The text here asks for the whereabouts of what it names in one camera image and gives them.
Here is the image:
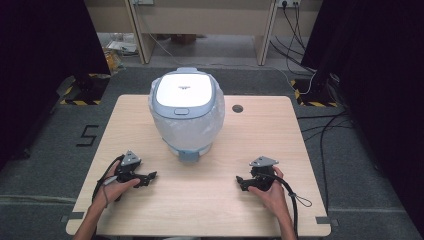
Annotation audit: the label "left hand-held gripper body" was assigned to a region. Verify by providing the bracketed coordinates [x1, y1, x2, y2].
[115, 150, 142, 183]

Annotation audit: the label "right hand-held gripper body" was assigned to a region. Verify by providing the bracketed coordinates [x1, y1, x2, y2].
[248, 155, 280, 193]

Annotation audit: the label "white plastic bin liner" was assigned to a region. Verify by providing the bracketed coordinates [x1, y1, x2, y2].
[148, 79, 226, 152]

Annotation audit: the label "white and blue trash can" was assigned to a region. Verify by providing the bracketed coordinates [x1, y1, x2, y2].
[148, 66, 226, 164]

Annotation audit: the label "person's right hand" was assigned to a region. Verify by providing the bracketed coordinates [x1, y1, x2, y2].
[247, 165, 289, 219]

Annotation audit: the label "person's left hand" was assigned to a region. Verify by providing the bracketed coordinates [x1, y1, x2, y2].
[91, 162, 142, 211]

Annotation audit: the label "yellow black striped floor plate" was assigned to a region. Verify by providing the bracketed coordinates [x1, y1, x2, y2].
[289, 79, 340, 108]
[59, 72, 112, 106]

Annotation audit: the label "yellow plastic bag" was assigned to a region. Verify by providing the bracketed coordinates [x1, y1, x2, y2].
[104, 49, 125, 73]

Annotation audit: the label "clear packets and papers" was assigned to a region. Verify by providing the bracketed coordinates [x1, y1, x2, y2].
[99, 32, 140, 57]

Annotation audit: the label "black curtain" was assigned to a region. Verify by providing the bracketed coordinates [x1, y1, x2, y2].
[0, 0, 112, 169]
[300, 0, 424, 231]

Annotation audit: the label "beige wooden desk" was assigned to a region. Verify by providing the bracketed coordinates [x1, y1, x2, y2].
[84, 0, 324, 66]

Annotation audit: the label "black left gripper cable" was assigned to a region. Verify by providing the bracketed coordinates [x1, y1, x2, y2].
[91, 154, 126, 203]

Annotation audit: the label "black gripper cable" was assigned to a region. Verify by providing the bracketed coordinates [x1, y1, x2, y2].
[256, 172, 314, 236]
[91, 154, 126, 203]

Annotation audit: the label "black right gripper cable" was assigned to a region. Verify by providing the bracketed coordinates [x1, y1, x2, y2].
[256, 172, 314, 236]

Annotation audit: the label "black floor cables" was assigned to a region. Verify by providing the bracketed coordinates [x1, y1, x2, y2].
[296, 110, 355, 214]

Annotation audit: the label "grey table bracket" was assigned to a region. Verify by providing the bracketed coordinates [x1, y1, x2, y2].
[315, 215, 340, 228]
[60, 211, 85, 224]

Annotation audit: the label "white cable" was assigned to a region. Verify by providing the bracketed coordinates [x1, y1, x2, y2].
[299, 70, 318, 96]

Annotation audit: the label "black power cables bundle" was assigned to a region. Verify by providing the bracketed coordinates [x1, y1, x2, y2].
[269, 3, 318, 75]

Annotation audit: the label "white wall power outlet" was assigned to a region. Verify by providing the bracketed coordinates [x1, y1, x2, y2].
[277, 0, 302, 9]

